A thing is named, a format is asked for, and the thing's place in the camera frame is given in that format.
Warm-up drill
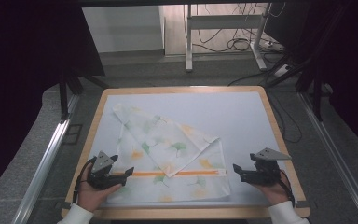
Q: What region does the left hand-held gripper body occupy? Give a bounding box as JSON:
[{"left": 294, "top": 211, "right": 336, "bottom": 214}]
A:
[{"left": 87, "top": 150, "right": 129, "bottom": 190}]

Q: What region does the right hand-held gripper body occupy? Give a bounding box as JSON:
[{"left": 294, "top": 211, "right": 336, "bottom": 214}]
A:
[{"left": 244, "top": 147, "right": 293, "bottom": 187}]

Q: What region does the white leaf-print pillowcase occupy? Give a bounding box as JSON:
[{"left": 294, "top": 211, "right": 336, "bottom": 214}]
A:
[{"left": 105, "top": 103, "right": 232, "bottom": 204}]

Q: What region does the person's right hand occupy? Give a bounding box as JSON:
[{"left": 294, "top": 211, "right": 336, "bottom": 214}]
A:
[{"left": 252, "top": 170, "right": 292, "bottom": 206}]

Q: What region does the person's left hand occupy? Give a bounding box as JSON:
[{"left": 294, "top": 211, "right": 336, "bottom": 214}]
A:
[{"left": 77, "top": 163, "right": 122, "bottom": 213}]

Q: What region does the dark floor socket plate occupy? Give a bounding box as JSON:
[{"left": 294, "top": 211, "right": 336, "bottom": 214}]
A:
[{"left": 62, "top": 123, "right": 84, "bottom": 146}]

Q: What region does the white table mat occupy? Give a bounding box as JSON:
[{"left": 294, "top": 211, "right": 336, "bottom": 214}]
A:
[{"left": 71, "top": 91, "right": 298, "bottom": 208}]

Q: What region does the wooden table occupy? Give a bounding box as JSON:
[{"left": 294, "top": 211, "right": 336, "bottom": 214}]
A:
[{"left": 61, "top": 86, "right": 311, "bottom": 220}]

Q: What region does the black metal stand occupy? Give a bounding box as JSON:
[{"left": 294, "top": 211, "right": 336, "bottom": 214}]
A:
[
  {"left": 265, "top": 3, "right": 355, "bottom": 123},
  {"left": 58, "top": 69, "right": 110, "bottom": 121}
]

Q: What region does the dark curtain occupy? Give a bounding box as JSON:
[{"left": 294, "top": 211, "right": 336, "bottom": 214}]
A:
[
  {"left": 304, "top": 0, "right": 358, "bottom": 158},
  {"left": 0, "top": 0, "right": 106, "bottom": 202}
]

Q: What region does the white power strip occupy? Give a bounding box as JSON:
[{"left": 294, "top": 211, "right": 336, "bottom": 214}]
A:
[{"left": 259, "top": 39, "right": 285, "bottom": 52}]

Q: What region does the white cabinet panel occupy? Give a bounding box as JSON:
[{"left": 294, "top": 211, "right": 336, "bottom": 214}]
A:
[{"left": 82, "top": 5, "right": 166, "bottom": 54}]

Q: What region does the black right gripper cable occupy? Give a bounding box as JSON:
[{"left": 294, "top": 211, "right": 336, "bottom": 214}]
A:
[{"left": 278, "top": 169, "right": 296, "bottom": 208}]

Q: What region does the black floor cable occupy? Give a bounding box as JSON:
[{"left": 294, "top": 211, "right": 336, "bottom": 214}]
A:
[{"left": 267, "top": 90, "right": 303, "bottom": 144}]

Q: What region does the aluminium rail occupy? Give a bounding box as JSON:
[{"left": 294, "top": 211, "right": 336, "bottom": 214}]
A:
[
  {"left": 297, "top": 91, "right": 358, "bottom": 224},
  {"left": 12, "top": 92, "right": 80, "bottom": 224}
]

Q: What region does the tangle of black floor cables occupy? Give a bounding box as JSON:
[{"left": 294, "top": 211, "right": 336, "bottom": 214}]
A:
[{"left": 192, "top": 3, "right": 287, "bottom": 54}]

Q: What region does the white metal desk frame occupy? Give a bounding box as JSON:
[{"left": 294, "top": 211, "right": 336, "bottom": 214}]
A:
[{"left": 185, "top": 3, "right": 273, "bottom": 73}]

